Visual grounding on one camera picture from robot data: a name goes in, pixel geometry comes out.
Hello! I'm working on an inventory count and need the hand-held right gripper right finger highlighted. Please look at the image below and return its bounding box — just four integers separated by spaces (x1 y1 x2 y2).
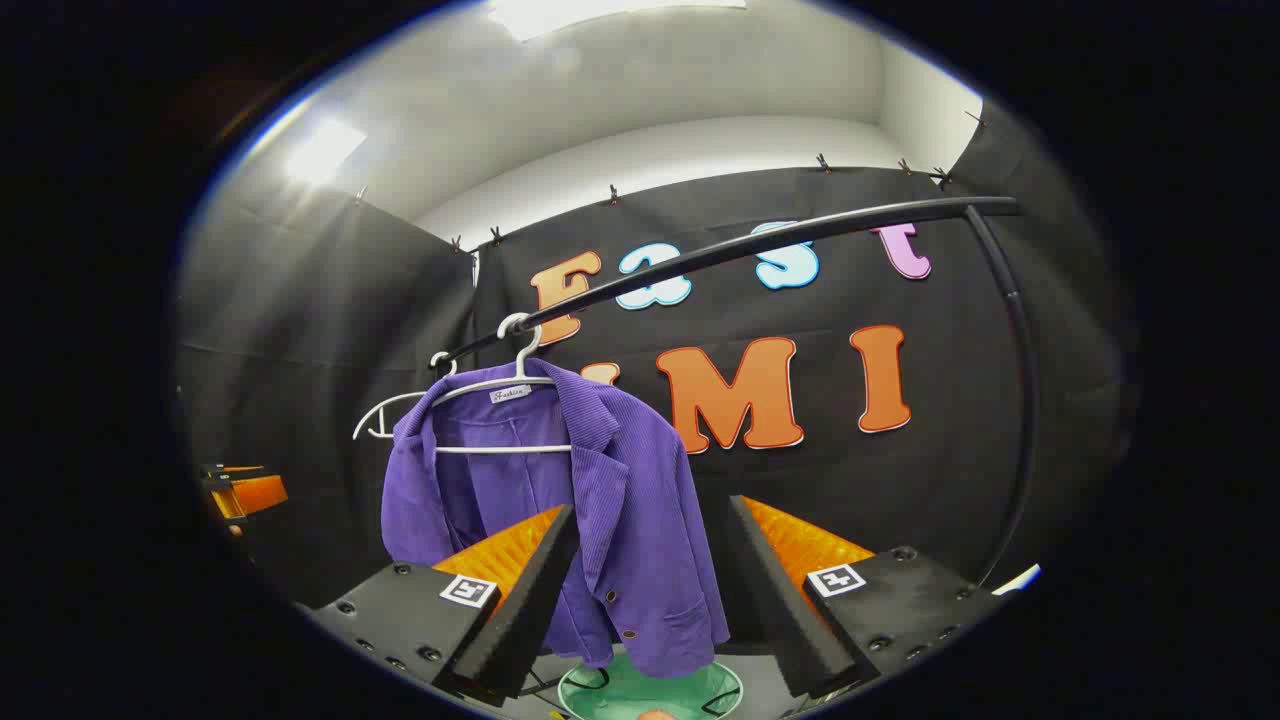
725 494 1009 701

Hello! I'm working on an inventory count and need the ceiling light panel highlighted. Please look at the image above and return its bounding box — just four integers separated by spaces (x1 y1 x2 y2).
490 0 747 42
285 120 367 187

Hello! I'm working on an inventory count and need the black metal clothes rack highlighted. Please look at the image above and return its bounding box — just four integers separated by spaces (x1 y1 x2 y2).
438 196 1041 591

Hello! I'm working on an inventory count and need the white plastic clothes hanger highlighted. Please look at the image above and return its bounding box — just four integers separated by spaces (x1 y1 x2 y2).
352 350 461 441
430 313 576 456

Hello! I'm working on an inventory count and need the green laundry hamper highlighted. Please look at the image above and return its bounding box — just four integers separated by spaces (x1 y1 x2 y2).
557 652 746 720

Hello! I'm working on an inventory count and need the purple corduroy jacket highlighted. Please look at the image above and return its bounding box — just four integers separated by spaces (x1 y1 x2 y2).
380 358 731 681

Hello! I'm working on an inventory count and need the row of small backdrop clips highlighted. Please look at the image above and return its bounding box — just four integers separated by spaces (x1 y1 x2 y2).
355 110 986 251

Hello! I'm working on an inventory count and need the black backdrop cloth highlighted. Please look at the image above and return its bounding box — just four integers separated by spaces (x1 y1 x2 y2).
175 95 1141 621

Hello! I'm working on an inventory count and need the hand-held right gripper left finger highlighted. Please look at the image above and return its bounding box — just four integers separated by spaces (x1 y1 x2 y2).
295 503 583 709

